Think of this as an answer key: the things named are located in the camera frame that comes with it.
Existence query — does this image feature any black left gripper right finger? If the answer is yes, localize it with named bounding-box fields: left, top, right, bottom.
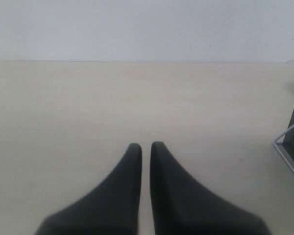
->
left=150, top=141, right=270, bottom=235

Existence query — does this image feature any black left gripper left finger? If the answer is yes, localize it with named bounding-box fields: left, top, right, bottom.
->
left=36, top=143, right=142, bottom=235

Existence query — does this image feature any grey wire rack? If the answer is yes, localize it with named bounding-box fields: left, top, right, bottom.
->
left=272, top=124, right=294, bottom=174

